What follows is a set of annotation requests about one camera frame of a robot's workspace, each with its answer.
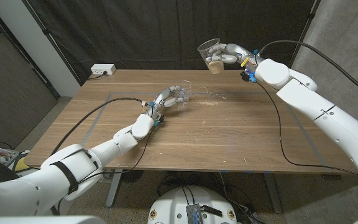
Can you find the grey ribbed electronics box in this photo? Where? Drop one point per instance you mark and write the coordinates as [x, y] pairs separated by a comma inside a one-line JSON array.
[[194, 214]]

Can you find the clear plastic cup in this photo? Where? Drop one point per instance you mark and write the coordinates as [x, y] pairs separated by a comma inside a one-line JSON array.
[[186, 93]]

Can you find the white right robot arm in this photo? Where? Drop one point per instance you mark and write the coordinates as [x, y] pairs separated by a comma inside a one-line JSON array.
[[322, 109]]

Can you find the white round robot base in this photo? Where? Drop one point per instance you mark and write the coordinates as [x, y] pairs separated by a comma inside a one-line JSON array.
[[172, 205]]

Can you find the clear cup with brown sugar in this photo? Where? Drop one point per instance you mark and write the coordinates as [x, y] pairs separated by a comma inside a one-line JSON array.
[[215, 67]]

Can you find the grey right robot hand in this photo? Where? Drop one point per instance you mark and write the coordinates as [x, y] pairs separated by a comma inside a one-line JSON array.
[[236, 49]]

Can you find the black fabric backdrop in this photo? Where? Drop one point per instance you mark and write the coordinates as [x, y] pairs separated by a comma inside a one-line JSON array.
[[135, 34]]

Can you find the black backdrop stand pole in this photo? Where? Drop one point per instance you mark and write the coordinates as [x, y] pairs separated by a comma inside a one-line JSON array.
[[57, 46], [303, 28]]

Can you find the dark brown door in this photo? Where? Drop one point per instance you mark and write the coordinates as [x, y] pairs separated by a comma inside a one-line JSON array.
[[8, 93]]

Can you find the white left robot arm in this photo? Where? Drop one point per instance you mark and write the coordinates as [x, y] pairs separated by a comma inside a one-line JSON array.
[[48, 177]]

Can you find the black flat module on base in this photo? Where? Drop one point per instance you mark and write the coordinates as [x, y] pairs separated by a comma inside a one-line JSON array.
[[212, 211]]

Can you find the grey table leg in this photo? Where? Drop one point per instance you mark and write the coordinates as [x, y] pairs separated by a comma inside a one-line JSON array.
[[114, 193], [273, 196]]

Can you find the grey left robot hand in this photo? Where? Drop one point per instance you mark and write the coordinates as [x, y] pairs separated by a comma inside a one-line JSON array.
[[162, 96]]

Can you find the yellow floor object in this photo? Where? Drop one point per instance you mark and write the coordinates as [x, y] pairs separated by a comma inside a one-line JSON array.
[[22, 165]]

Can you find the white power strip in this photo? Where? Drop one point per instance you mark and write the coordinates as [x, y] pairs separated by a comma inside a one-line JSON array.
[[102, 69]]

